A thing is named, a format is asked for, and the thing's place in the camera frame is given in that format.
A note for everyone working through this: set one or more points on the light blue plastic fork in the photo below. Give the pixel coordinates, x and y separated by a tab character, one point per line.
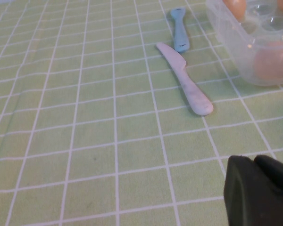
180	35

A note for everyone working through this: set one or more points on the green checked tablecloth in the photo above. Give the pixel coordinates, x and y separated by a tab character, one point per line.
85	141

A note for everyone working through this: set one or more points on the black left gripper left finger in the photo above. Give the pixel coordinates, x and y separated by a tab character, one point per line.
250	200

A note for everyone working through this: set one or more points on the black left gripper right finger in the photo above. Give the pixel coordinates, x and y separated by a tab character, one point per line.
278	174

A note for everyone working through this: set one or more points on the transparent plastic egg box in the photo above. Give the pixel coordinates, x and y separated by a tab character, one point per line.
228	35

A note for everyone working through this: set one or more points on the pale pink plastic knife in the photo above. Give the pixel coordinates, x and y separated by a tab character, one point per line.
191	87

